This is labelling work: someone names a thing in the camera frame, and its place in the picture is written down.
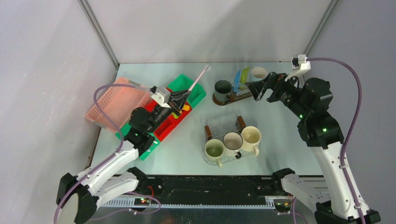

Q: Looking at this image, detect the green bin at back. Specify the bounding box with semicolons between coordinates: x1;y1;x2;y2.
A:
167;74;206;108

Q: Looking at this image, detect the white ribbed mug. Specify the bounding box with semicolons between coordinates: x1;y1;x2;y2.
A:
223;132;243;159

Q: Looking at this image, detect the black mug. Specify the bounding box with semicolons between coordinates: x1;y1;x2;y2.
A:
214;80;233;104

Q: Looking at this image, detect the green mug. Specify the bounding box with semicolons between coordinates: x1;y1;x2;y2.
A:
205;139;225;168

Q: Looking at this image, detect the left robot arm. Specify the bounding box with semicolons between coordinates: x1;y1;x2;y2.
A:
54;86;191;224

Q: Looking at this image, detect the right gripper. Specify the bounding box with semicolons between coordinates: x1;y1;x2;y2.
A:
245;70;309;119

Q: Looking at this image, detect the red plastic bin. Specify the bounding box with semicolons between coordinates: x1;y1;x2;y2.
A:
143;88;192;142

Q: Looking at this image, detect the cream mug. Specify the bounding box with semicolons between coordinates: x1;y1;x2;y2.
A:
241;126;262;156

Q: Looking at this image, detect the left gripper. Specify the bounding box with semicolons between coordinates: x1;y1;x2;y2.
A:
147;90;191;133

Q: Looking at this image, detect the green bin with toothbrushes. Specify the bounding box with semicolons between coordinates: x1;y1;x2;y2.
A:
114;124;161;161

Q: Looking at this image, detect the clear textured oval tray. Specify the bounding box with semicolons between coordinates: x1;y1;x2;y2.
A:
202;139;259;168

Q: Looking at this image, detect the light blue mug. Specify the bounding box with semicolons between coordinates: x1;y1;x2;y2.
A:
250;67;268;82

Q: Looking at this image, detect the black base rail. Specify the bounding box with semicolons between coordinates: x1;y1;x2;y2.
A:
74;175;350;211

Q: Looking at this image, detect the brown wooden oval tray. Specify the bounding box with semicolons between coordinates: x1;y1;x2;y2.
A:
212;90;252;106

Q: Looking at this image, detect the pink perforated basket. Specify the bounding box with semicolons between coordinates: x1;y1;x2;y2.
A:
85;77;151;133

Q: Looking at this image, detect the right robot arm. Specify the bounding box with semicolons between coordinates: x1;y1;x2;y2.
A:
246;72;381;224

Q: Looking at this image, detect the clear holder with brown ends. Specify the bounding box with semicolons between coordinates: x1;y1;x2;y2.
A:
204;116;246;141

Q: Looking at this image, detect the clear acrylic holder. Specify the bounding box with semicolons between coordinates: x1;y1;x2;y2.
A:
231;85;252;101

